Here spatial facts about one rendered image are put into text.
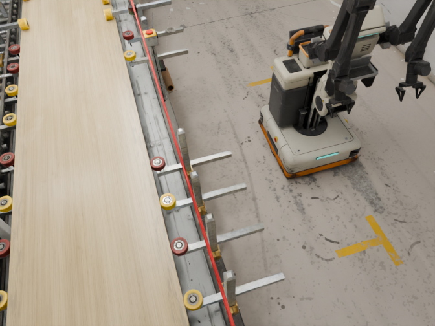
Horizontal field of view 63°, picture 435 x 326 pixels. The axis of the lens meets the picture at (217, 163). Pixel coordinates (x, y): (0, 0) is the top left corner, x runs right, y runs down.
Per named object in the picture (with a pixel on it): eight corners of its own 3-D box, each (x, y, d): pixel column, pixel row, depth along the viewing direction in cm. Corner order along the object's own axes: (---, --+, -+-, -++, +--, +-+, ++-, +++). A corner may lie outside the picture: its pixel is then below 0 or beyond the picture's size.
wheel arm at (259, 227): (261, 225, 176) (261, 221, 172) (264, 231, 174) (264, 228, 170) (177, 251, 169) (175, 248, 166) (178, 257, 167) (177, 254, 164)
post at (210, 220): (217, 257, 180) (212, 211, 141) (219, 263, 177) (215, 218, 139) (210, 259, 179) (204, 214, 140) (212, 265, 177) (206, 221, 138)
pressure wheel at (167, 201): (164, 218, 181) (160, 207, 172) (162, 205, 186) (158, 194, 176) (178, 215, 182) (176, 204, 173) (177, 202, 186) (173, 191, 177)
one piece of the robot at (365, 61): (320, 85, 223) (327, 57, 206) (359, 76, 227) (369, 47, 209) (331, 102, 214) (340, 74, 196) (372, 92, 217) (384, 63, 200)
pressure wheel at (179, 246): (179, 265, 166) (176, 256, 157) (170, 253, 170) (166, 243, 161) (193, 255, 169) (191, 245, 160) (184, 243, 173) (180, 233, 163)
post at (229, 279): (232, 304, 164) (232, 268, 125) (235, 312, 162) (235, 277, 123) (225, 307, 163) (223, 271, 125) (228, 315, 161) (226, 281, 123)
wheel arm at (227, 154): (230, 153, 206) (230, 149, 203) (232, 158, 204) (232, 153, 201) (156, 173, 200) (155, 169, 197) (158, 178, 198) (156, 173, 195)
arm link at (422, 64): (419, 48, 188) (405, 51, 187) (436, 50, 178) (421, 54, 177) (417, 70, 194) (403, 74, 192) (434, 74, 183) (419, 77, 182)
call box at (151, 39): (156, 39, 215) (154, 28, 209) (158, 46, 211) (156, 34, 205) (145, 42, 214) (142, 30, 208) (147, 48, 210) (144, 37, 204)
